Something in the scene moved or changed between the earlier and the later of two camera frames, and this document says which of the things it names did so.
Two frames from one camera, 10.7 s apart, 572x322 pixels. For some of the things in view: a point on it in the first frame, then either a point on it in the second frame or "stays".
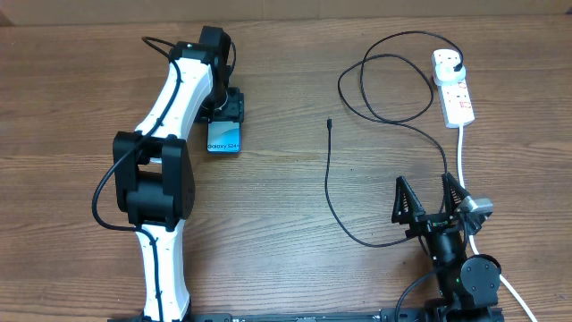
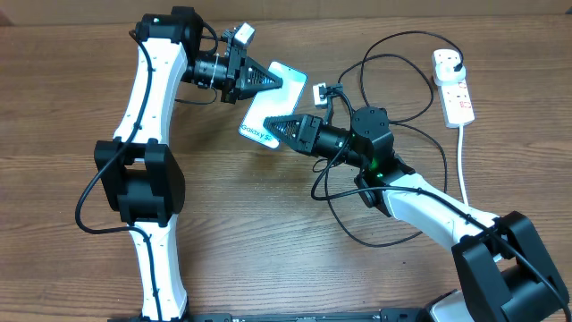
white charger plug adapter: [444, 71] stays
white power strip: [457, 104] stays
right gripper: [424, 221] to [307, 132]
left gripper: [232, 110] to [244, 87]
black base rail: [252, 317] stays
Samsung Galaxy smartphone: [223, 137] to [273, 104]
